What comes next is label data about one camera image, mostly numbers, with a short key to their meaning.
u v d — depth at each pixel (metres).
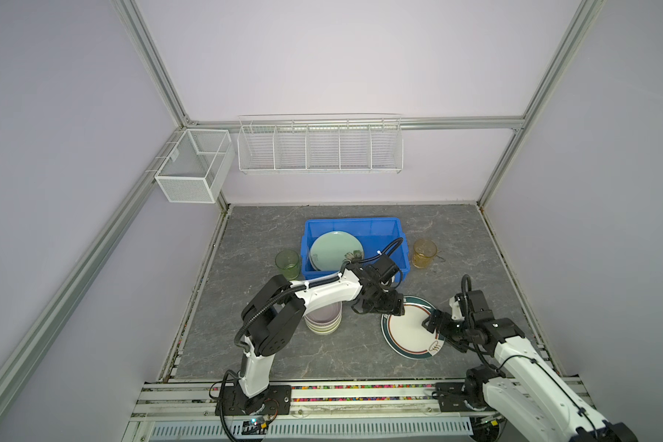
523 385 0.50
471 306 0.65
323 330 0.80
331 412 0.73
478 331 0.59
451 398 0.74
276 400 0.74
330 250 1.02
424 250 1.02
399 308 0.77
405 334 0.84
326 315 0.81
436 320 0.75
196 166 1.02
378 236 1.06
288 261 1.02
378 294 0.73
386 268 0.70
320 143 0.98
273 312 0.52
